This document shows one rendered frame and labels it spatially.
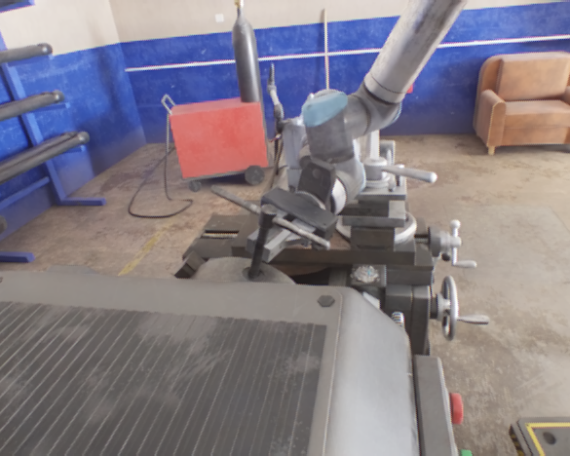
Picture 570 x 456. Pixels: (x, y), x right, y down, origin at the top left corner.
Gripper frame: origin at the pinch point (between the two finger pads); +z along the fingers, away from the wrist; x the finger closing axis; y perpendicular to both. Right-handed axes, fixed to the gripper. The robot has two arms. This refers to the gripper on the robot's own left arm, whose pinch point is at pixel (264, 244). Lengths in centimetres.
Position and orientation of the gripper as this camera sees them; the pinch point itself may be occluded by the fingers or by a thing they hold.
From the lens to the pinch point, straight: 62.2
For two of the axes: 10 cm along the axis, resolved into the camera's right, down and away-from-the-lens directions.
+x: -8.4, -4.4, 3.1
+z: -5.0, 4.2, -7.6
